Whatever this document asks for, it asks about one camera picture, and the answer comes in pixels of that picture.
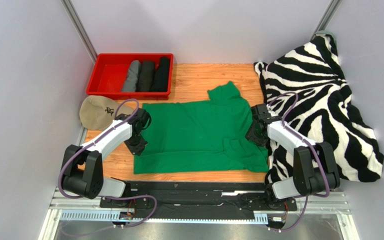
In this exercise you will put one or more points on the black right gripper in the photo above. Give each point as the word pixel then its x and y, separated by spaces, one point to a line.
pixel 253 135

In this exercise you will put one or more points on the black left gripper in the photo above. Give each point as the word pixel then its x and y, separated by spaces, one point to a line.
pixel 137 149

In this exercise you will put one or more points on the green t-shirt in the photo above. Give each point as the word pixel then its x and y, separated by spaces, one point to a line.
pixel 207 135

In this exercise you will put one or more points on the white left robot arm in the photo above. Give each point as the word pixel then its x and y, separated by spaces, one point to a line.
pixel 82 174

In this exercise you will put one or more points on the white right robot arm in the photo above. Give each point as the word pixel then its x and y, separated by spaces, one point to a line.
pixel 315 171

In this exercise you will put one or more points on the black rolled t-shirt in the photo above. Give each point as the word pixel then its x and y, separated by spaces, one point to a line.
pixel 161 76

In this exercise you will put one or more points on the beige baseball cap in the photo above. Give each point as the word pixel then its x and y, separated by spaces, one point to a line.
pixel 98 112

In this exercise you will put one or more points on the dark grey rolled t-shirt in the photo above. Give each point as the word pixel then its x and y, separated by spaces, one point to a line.
pixel 146 76

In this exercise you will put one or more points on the red plastic bin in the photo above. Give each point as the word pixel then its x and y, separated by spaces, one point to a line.
pixel 110 71

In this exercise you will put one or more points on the zebra print blanket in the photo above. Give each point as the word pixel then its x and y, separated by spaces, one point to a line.
pixel 309 88

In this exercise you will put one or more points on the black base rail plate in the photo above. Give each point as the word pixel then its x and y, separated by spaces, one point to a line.
pixel 194 200

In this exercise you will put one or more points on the left aluminium frame post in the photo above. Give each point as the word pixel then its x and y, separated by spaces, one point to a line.
pixel 80 29

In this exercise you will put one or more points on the aluminium frame post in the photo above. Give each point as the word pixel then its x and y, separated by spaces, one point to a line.
pixel 327 16
pixel 80 29

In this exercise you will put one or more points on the right aluminium frame post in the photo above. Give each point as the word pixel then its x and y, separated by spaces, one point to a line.
pixel 327 16

